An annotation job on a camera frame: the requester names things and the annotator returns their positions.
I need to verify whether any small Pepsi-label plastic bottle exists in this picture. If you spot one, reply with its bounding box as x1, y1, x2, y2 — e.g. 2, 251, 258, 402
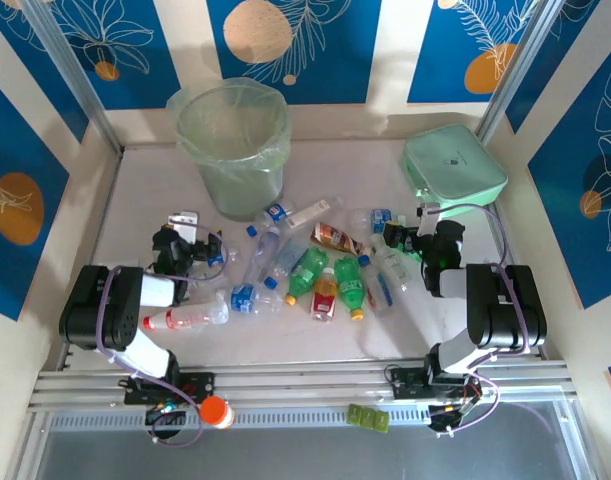
254, 199, 297, 229

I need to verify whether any grey metal sheet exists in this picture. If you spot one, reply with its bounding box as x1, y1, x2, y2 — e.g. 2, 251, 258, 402
32, 427, 604, 480

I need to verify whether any clear Pepsi bottle blue cap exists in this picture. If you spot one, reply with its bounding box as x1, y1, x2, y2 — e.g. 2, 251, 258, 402
204, 242, 244, 274

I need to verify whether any clear bottle red-blue label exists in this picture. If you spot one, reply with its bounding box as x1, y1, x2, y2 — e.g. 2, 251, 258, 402
357, 253, 396, 317

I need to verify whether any clear bottle white label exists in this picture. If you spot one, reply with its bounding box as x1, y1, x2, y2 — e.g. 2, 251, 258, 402
284, 195, 346, 230

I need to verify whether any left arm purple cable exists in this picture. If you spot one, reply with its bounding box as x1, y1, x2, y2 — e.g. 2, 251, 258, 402
95, 224, 230, 450

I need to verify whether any aluminium upright post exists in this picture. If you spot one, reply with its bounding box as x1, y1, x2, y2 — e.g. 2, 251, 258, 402
22, 0, 125, 157
475, 0, 561, 144

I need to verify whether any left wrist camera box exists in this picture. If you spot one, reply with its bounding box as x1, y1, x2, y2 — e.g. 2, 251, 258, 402
167, 211, 201, 242

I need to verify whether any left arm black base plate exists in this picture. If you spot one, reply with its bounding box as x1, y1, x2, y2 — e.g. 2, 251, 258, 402
123, 370, 217, 407

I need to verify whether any mint green zip case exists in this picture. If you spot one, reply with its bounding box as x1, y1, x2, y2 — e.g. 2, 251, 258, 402
398, 123, 510, 220

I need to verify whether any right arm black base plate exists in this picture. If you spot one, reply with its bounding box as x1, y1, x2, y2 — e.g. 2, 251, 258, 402
387, 365, 486, 401

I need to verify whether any bin with green liner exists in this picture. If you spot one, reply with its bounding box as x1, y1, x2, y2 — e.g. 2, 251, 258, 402
165, 77, 293, 222

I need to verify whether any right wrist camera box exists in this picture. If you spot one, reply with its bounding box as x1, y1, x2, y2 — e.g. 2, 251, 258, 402
415, 202, 442, 237

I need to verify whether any orange-capped small jar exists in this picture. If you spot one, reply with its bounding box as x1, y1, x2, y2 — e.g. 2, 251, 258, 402
198, 395, 235, 430

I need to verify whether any square clear bottle green label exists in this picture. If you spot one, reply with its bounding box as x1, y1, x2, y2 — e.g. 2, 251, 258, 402
368, 233, 415, 294

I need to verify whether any clear bottle pale blue label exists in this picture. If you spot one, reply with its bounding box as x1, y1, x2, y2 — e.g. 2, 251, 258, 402
263, 238, 310, 291

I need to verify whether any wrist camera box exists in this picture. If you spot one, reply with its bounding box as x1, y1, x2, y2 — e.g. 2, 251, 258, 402
167, 211, 201, 242
415, 202, 442, 237

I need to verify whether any clear bottle red cap label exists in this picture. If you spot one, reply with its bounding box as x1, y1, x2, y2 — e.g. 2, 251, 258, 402
142, 292, 231, 332

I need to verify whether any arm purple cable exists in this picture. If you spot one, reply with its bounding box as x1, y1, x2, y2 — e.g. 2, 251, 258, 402
95, 224, 230, 450
424, 203, 534, 440

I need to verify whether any crushed green Sprite bottle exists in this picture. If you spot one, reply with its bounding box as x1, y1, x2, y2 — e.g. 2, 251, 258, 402
283, 247, 331, 307
333, 255, 367, 321

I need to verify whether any orange tea bottle red label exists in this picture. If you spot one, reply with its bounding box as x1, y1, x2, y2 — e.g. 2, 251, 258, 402
309, 267, 340, 324

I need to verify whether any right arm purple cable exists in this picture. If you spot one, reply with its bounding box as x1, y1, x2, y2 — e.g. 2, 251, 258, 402
424, 203, 534, 440

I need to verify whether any grey slotted cable duct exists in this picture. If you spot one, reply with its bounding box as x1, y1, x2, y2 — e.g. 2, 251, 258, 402
47, 405, 579, 432

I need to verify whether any slim clear bottle blue cap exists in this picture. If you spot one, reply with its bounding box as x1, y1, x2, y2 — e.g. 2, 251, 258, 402
240, 225, 282, 287

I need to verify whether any aluminium rail beam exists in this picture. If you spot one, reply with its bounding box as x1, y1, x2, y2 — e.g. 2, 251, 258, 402
27, 357, 584, 414

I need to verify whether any crushed bottle bright blue label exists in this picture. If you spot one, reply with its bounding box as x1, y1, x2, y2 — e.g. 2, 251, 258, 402
229, 282, 287, 316

